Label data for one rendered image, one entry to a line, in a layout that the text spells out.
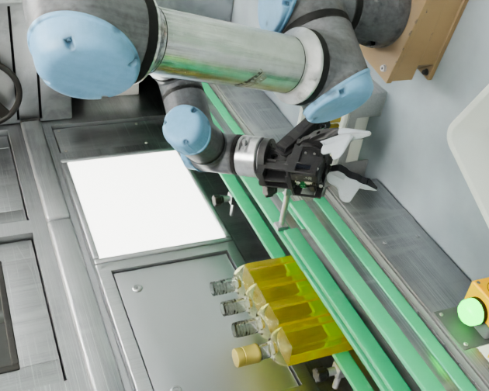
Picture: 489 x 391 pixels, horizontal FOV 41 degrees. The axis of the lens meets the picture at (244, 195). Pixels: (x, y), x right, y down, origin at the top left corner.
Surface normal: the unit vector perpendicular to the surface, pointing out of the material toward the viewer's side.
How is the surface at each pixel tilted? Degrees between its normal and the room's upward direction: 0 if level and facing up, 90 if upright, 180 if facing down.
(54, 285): 90
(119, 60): 83
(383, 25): 74
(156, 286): 90
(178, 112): 52
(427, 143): 0
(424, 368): 90
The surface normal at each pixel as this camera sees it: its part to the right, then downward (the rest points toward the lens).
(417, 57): 0.36, 0.71
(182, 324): 0.13, -0.80
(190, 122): -0.33, -0.23
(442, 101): -0.92, 0.14
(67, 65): 0.18, 0.90
